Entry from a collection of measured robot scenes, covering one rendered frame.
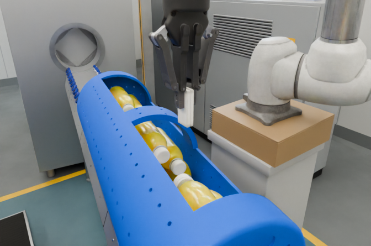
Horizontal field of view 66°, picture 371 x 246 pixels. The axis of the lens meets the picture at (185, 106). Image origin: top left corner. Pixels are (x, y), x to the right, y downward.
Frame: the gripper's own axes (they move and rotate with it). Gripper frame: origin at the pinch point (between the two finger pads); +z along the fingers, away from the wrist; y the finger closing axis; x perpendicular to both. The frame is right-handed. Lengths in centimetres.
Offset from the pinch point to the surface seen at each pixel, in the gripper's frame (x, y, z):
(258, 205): 17.3, -1.2, 10.8
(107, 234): -27, 9, 47
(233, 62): -131, -146, 36
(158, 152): -13.7, -1.8, 16.9
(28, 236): -122, 28, 118
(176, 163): -13.3, -6.8, 21.7
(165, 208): 8.1, 9.6, 12.3
